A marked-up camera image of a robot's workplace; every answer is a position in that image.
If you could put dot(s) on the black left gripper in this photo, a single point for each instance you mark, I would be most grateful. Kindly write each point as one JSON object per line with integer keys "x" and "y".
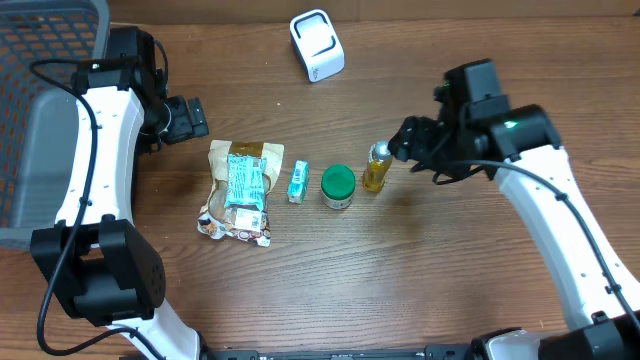
{"x": 187, "y": 128}

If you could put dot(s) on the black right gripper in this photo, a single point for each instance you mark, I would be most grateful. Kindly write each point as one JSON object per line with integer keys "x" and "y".
{"x": 415, "y": 145}

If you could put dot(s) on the yellow oil bottle silver cap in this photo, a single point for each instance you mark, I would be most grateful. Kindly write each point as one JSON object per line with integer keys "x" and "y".
{"x": 378, "y": 163}

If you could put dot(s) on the brown snack packet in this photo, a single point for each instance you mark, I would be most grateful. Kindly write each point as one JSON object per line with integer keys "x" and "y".
{"x": 217, "y": 157}

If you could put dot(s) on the teal snack packet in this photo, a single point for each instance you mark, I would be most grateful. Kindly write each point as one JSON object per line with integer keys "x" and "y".
{"x": 245, "y": 182}

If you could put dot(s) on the green lid white jar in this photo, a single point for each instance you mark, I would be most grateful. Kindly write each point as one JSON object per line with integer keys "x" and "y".
{"x": 338, "y": 184}

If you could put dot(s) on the white labelled snack packet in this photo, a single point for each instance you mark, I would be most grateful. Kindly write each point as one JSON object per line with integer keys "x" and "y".
{"x": 249, "y": 226}

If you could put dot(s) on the green white Kleenex tissue pack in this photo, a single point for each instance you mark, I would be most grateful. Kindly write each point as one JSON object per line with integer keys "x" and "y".
{"x": 299, "y": 182}

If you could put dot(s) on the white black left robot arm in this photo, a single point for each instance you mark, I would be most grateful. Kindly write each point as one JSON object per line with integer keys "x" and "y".
{"x": 96, "y": 263}

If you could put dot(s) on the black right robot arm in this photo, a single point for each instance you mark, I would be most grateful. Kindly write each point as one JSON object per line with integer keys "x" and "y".
{"x": 520, "y": 150}

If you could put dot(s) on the white barcode scanner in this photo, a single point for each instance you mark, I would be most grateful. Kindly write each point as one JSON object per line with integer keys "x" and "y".
{"x": 316, "y": 45}

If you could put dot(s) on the brown cardboard back panel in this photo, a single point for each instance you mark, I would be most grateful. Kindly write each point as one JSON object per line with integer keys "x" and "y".
{"x": 189, "y": 12}

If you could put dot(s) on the grey plastic mesh basket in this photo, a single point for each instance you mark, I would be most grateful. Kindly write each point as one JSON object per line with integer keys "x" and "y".
{"x": 38, "y": 121}

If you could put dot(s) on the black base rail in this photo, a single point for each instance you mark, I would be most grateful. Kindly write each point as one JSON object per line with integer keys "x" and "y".
{"x": 430, "y": 352}

